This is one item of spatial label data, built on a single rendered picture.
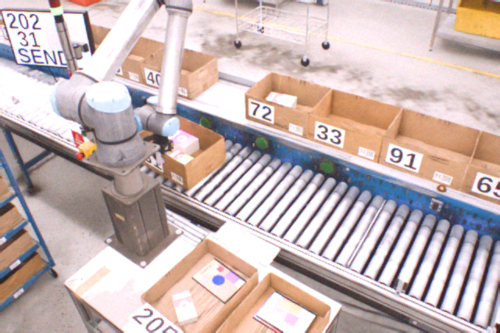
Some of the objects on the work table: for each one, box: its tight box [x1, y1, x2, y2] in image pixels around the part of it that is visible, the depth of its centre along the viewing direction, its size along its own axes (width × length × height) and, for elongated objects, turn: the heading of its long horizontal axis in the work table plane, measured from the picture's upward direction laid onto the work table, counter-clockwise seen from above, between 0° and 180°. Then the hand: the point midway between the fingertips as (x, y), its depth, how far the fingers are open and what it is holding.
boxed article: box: [172, 289, 198, 326], centre depth 173 cm, size 7×13×4 cm, turn 22°
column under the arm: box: [102, 170, 184, 270], centre depth 194 cm, size 26×26×33 cm
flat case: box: [256, 291, 317, 333], centre depth 168 cm, size 14×19×2 cm
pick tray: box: [215, 271, 331, 333], centre depth 161 cm, size 28×38×10 cm
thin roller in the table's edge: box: [166, 209, 209, 237], centre depth 212 cm, size 2×28×2 cm, turn 56°
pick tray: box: [140, 238, 259, 333], centre depth 175 cm, size 28×38×10 cm
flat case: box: [192, 258, 248, 304], centre depth 184 cm, size 14×19×2 cm
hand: (159, 162), depth 232 cm, fingers closed
